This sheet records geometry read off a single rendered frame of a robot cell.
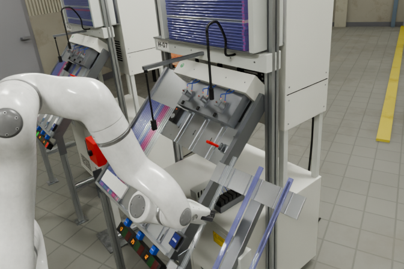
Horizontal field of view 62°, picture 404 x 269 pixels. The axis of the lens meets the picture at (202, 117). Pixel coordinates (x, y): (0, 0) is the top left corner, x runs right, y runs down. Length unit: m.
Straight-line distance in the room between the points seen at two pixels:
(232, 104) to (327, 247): 1.39
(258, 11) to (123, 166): 0.71
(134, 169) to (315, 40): 1.01
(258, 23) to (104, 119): 0.68
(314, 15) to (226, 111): 0.55
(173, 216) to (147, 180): 0.11
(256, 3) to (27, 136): 0.83
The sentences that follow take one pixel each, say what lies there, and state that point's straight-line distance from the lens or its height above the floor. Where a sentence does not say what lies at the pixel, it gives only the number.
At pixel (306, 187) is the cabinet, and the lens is 1.85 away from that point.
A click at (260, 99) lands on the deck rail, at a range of 1.34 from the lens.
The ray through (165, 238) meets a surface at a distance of 1.39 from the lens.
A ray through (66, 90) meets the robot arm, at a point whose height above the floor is 1.46.
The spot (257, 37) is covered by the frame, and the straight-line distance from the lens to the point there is 1.24.
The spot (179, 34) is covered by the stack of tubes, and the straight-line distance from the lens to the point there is 1.59.
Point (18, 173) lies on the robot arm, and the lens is 0.84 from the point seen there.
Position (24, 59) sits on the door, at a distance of 5.46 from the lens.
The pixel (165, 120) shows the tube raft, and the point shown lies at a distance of 1.63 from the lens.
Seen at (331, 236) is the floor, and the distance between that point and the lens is 2.51.
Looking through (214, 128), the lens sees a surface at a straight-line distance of 1.41.
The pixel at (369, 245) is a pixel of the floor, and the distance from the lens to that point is 2.52.
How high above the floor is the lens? 1.67
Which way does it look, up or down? 23 degrees down
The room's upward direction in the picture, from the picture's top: 5 degrees counter-clockwise
